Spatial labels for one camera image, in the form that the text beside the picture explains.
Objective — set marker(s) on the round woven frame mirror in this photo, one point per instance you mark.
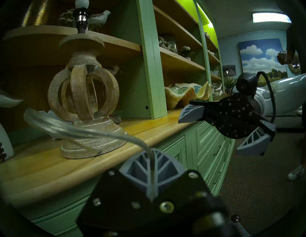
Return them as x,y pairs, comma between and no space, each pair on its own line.
296,69

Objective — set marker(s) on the person in dark clothes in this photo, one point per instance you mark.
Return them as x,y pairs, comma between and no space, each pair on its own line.
298,35

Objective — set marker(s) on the clear green glass ball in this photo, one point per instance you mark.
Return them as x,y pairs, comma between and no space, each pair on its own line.
175,90

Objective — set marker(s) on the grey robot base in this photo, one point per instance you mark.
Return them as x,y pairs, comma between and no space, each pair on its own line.
235,218

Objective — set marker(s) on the white shorebird figurine on stone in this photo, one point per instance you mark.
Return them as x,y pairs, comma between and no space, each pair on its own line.
98,20

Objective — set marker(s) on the cloud landscape painting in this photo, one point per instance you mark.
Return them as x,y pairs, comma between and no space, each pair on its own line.
258,57

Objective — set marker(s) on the potted palm plant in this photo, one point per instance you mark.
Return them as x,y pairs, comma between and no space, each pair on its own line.
229,83

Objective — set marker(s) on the carved wooden table lamp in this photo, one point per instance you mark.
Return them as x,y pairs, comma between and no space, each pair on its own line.
90,143

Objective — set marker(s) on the white whale tail figurine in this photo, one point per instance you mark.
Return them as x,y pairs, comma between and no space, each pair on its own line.
4,145

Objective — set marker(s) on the flowers in glass vase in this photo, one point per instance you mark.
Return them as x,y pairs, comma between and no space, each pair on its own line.
67,19

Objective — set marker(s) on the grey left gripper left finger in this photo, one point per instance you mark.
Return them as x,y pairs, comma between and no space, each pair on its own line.
145,181

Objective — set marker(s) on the ceiling light panel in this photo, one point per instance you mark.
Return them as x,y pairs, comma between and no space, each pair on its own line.
270,18

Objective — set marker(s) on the copper metal vase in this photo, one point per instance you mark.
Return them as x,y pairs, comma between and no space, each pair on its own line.
35,14

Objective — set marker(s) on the pale air plant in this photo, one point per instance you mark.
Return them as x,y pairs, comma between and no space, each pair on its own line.
165,44

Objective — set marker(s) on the small plant in glass vase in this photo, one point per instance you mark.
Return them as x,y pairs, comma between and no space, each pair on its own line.
186,50

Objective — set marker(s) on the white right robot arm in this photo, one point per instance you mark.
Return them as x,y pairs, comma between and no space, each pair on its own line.
286,93

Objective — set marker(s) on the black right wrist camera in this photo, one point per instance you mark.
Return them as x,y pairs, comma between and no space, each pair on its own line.
246,83

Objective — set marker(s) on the green wooden shelf cabinet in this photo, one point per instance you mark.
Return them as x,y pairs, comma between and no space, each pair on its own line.
153,71

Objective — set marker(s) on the white cup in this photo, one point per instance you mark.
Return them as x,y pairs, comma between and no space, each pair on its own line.
282,55

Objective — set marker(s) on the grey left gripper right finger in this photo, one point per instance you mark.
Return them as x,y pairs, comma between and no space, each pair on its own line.
159,181

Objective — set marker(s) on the candle shaped light bulb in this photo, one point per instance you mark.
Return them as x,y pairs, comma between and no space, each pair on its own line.
82,3

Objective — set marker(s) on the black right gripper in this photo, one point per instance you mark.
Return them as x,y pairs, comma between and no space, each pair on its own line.
234,114

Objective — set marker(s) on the giant clam shell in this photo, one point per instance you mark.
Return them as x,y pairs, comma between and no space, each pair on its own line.
181,100

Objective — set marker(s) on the green glass vase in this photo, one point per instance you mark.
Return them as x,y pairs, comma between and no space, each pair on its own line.
175,46

